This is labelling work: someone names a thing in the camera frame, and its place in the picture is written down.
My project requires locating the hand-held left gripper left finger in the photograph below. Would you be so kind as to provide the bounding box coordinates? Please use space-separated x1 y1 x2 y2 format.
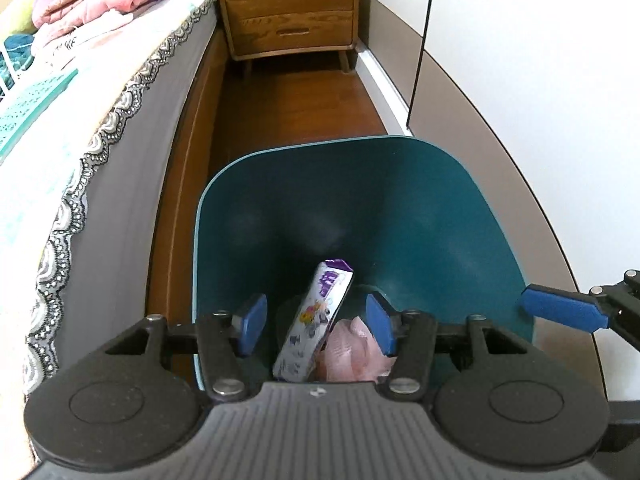
102 294 268 404

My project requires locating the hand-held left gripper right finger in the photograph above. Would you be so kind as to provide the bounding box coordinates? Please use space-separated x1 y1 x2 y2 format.
366 293 532 403

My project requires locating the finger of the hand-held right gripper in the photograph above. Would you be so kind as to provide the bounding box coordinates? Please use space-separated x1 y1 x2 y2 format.
520 270 640 352

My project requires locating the purple and white snack wrapper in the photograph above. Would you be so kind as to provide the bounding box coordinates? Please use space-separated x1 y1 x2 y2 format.
272 259 357 383

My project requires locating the teal plastic bin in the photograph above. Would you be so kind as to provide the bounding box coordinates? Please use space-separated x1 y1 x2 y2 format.
192 136 536 394

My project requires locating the pink crumpled tissue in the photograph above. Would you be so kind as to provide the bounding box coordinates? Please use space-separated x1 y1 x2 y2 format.
317 316 396 383

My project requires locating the grey mattress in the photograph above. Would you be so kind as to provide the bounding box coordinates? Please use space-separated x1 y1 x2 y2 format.
22 7 221 401

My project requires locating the white wardrobe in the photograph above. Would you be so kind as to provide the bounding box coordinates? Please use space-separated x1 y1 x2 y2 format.
357 0 640 401

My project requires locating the white baseboard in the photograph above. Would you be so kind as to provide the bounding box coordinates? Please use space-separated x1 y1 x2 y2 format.
354 39 416 137

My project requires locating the bed with lace cover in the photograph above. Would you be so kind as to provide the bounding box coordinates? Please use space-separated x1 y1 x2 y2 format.
0 0 237 401

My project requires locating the wooden nightstand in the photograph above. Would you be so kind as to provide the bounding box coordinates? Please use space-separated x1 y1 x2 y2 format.
217 0 362 79

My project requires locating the teal perforated mat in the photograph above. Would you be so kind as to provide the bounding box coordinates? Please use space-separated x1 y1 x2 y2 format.
0 67 81 163

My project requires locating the teal knitted cloth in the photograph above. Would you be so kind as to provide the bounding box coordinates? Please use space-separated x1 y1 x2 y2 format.
0 34 37 92

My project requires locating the wooden bed frame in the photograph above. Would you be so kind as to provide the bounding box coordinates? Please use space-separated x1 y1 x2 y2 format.
145 25 236 396

